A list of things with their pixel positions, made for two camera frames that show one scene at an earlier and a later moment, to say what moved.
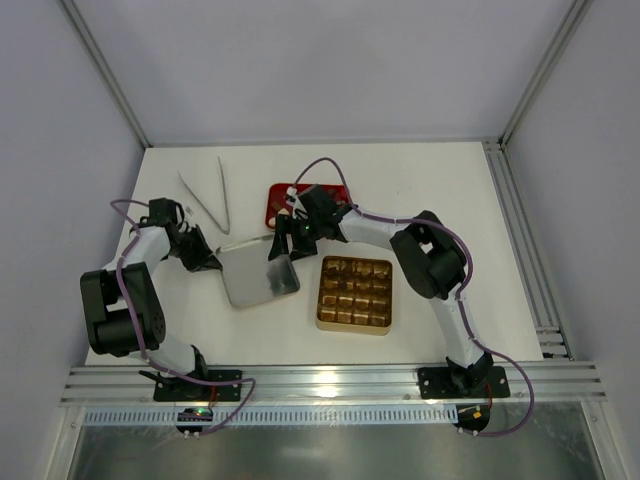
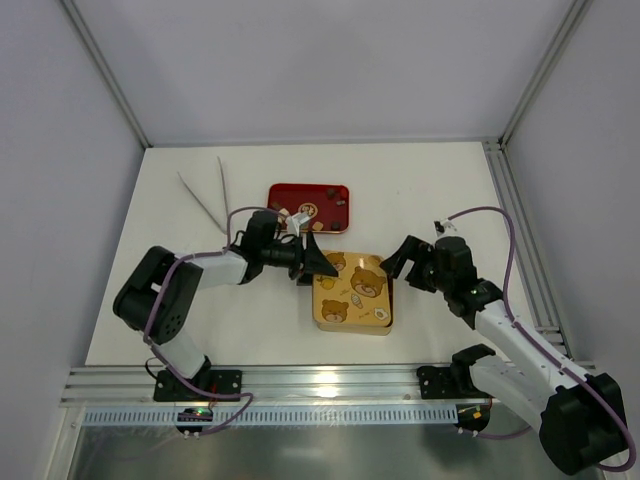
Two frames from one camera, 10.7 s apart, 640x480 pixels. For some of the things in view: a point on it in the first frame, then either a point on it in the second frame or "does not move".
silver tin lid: [250, 277] to [359, 296]
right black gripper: [292, 229] to [420, 267]
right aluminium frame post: [576, 14] does not move
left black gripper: [189, 245] to [300, 256]
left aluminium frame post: [104, 73] does not move
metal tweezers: [224, 229] does not move
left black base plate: [170, 388] does not move
